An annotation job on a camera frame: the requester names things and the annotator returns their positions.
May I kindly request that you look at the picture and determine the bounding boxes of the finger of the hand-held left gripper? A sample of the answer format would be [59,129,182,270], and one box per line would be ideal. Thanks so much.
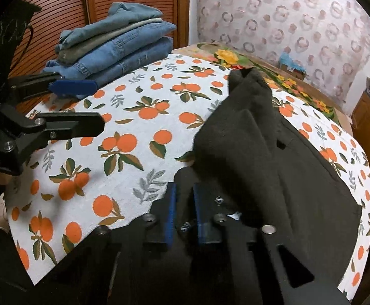
[34,111,105,140]
[8,71,97,102]

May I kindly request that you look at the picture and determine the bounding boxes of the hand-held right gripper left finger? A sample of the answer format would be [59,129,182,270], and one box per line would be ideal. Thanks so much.
[34,182,178,305]

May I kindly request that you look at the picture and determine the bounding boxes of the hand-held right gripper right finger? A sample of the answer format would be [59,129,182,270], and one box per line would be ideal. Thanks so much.
[190,184,351,305]

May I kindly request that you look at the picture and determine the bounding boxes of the black pants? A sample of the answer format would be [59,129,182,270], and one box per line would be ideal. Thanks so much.
[35,68,362,305]

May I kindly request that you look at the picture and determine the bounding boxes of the folded grey-green pants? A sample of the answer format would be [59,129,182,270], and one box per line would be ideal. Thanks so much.
[57,18,165,64]

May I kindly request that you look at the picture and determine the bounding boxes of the folded blue denim jeans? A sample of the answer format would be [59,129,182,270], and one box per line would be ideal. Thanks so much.
[74,22,177,70]
[42,36,174,89]

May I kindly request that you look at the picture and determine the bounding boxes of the orange fruit print bed sheet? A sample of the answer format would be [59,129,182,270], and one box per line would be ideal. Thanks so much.
[5,52,370,301]

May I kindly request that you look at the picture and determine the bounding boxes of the wooden louvered wardrobe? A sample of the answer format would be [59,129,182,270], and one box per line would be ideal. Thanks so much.
[7,0,190,80]

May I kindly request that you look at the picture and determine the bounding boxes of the folded light blue jeans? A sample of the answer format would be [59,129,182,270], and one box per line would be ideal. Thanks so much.
[55,3,163,54]

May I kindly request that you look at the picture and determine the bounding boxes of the floral blanket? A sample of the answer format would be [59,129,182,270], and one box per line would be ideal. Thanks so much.
[172,41,341,124]

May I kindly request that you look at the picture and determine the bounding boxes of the blue item on box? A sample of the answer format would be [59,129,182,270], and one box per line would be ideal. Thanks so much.
[279,52,306,80]

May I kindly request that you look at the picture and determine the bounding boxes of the ring pattern wall cloth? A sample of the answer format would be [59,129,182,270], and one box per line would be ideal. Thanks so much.
[196,0,370,109]

